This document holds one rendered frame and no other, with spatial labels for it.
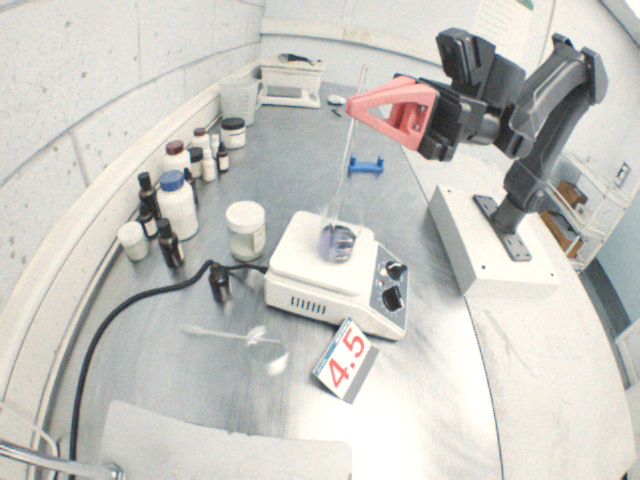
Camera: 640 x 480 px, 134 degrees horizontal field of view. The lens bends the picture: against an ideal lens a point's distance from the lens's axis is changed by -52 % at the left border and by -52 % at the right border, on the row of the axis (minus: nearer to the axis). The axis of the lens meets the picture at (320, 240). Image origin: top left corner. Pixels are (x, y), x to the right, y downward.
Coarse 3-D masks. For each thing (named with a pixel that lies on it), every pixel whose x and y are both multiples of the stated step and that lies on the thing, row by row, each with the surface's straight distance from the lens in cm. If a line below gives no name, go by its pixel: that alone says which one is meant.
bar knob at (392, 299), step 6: (390, 288) 38; (396, 288) 38; (384, 294) 38; (390, 294) 38; (396, 294) 38; (384, 300) 38; (390, 300) 38; (396, 300) 38; (402, 300) 38; (390, 306) 38; (396, 306) 38; (402, 306) 38
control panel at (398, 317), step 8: (376, 256) 41; (384, 256) 43; (392, 256) 44; (376, 264) 40; (384, 264) 42; (376, 272) 39; (376, 280) 38; (384, 280) 40; (392, 280) 41; (400, 280) 43; (376, 288) 38; (384, 288) 39; (400, 288) 42; (376, 296) 37; (376, 304) 36; (384, 312) 37; (392, 312) 38; (400, 312) 40; (392, 320) 38; (400, 320) 39
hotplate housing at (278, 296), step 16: (272, 272) 36; (368, 272) 38; (272, 288) 36; (288, 288) 35; (304, 288) 35; (320, 288) 35; (368, 288) 36; (272, 304) 39; (288, 304) 38; (304, 304) 37; (320, 304) 36; (336, 304) 35; (352, 304) 35; (368, 304) 35; (320, 320) 39; (336, 320) 38; (352, 320) 37; (368, 320) 37; (384, 320) 37; (384, 336) 40; (400, 336) 39
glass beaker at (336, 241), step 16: (320, 208) 32; (352, 208) 34; (320, 224) 32; (336, 224) 30; (352, 224) 30; (320, 240) 33; (336, 240) 32; (352, 240) 32; (320, 256) 35; (336, 256) 33; (352, 256) 35
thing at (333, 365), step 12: (348, 336) 36; (360, 336) 38; (336, 348) 35; (348, 348) 36; (360, 348) 38; (336, 360) 35; (348, 360) 36; (324, 372) 34; (336, 372) 35; (348, 372) 36; (336, 384) 35
